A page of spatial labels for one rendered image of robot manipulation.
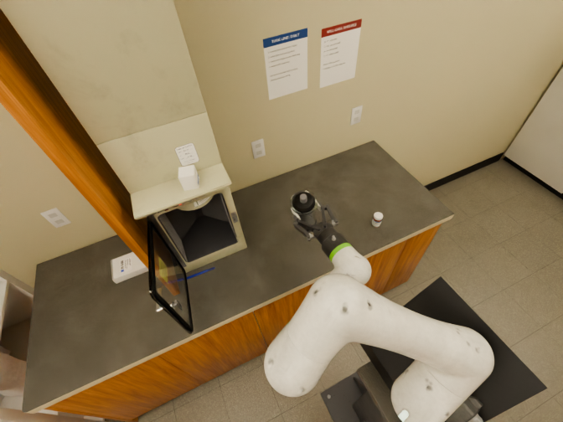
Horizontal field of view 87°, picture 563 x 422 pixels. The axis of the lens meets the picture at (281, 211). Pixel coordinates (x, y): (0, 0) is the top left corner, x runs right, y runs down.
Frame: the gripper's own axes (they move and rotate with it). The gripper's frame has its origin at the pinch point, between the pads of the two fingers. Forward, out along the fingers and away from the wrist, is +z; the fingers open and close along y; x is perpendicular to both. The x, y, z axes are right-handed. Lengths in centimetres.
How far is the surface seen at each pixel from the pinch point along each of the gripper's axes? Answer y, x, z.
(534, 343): -104, 149, -75
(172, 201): 41, -33, 2
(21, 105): 53, -73, 0
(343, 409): 27, 126, -50
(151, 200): 47, -34, 5
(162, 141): 35, -48, 10
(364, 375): 13, 35, -56
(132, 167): 46, -44, 11
